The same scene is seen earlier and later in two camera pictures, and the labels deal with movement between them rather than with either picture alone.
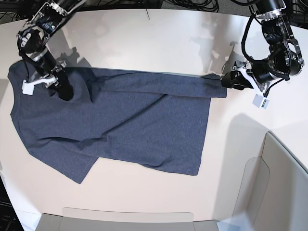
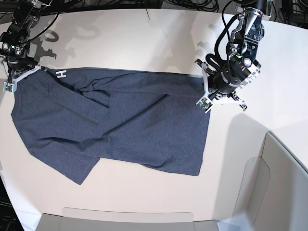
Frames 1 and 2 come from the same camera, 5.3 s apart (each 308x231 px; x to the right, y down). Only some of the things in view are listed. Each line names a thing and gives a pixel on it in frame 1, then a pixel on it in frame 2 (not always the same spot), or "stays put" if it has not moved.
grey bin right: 274,194 stays put
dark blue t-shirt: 155,118 stays put
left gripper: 66,91 → 21,66
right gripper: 261,88 → 231,97
